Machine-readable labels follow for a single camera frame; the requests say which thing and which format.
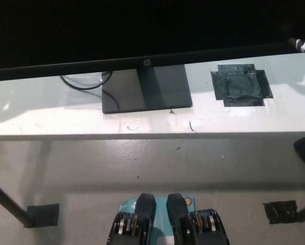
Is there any black HP monitor screen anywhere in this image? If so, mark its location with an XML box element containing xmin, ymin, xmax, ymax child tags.
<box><xmin>0</xmin><ymin>0</ymin><xmax>302</xmax><ymax>77</ymax></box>

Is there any black glossy monitor stand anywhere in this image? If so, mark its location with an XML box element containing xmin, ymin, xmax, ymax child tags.
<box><xmin>102</xmin><ymin>64</ymin><xmax>193</xmax><ymax>115</ymax></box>

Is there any black ribbed robot body block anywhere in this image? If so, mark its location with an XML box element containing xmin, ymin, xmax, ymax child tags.
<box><xmin>166</xmin><ymin>193</ymin><xmax>231</xmax><ymax>245</ymax></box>
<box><xmin>106</xmin><ymin>193</ymin><xmax>157</xmax><ymax>245</ymax></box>

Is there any black tape patch on table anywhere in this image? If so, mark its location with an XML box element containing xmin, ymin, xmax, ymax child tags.
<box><xmin>209</xmin><ymin>63</ymin><xmax>274</xmax><ymax>108</ymax></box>

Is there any black floor tape patch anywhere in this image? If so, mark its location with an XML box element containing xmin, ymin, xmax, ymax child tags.
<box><xmin>263</xmin><ymin>200</ymin><xmax>298</xmax><ymax>225</ymax></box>
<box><xmin>27</xmin><ymin>203</ymin><xmax>60</xmax><ymax>227</ymax></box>

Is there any teal router box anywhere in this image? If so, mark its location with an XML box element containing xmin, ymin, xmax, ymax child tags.
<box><xmin>118</xmin><ymin>195</ymin><xmax>195</xmax><ymax>245</ymax></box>

